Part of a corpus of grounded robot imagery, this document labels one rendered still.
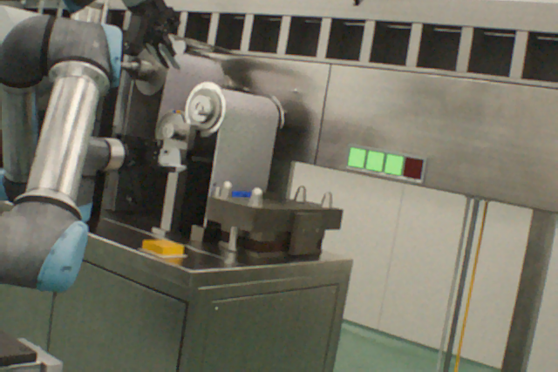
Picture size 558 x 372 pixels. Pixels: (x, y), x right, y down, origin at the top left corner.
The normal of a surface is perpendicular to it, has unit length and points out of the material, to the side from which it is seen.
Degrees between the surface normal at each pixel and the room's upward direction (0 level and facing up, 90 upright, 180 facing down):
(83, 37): 55
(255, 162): 90
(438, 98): 90
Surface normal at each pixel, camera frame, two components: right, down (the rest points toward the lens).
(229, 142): 0.78, 0.16
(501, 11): -0.61, -0.06
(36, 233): 0.22, -0.53
